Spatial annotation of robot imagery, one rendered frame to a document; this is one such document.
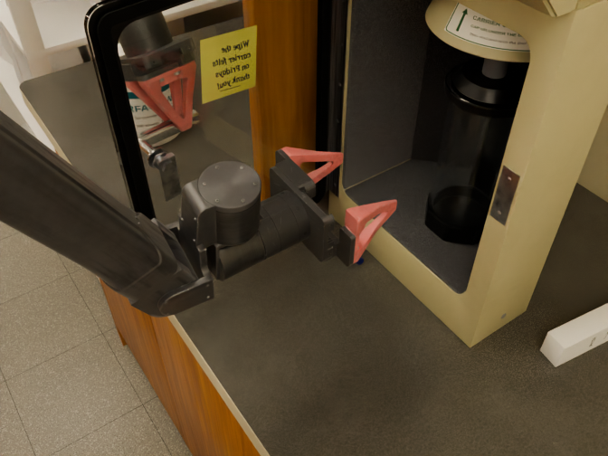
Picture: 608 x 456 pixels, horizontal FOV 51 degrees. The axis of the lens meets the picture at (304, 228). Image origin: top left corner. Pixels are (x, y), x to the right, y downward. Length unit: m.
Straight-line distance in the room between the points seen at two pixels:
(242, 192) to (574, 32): 0.31
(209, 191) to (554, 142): 0.34
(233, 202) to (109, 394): 1.48
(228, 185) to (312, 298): 0.37
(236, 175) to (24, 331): 1.70
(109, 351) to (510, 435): 1.48
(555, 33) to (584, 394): 0.47
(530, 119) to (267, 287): 0.46
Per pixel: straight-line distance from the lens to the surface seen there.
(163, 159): 0.72
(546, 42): 0.61
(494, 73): 0.78
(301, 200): 0.65
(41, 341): 2.18
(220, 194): 0.56
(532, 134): 0.65
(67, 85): 1.43
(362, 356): 0.85
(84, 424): 1.97
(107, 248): 0.53
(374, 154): 0.96
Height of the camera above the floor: 1.64
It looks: 44 degrees down
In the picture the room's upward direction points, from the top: straight up
